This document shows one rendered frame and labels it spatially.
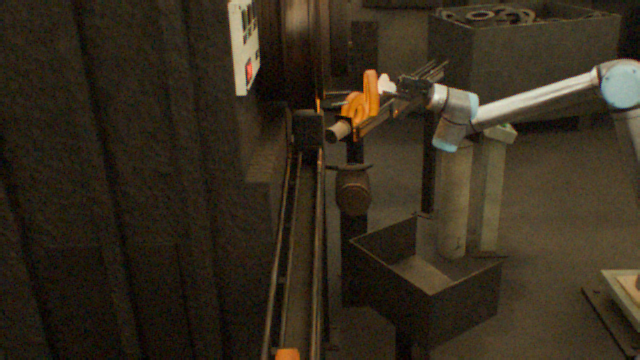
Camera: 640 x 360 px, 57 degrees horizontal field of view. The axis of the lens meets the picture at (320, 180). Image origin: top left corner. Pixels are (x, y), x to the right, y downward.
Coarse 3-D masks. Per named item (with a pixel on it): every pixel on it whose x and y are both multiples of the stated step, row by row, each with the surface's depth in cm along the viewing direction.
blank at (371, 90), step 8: (368, 72) 198; (368, 80) 195; (376, 80) 195; (368, 88) 195; (376, 88) 194; (368, 96) 196; (376, 96) 195; (368, 104) 197; (376, 104) 196; (368, 112) 199; (376, 112) 199
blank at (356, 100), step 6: (348, 96) 217; (354, 96) 216; (360, 96) 218; (354, 102) 216; (360, 102) 219; (342, 108) 215; (348, 108) 214; (354, 108) 217; (360, 108) 223; (342, 114) 215; (348, 114) 214; (354, 114) 217; (360, 114) 224; (366, 114) 225; (354, 120) 218; (360, 120) 223; (360, 126) 223
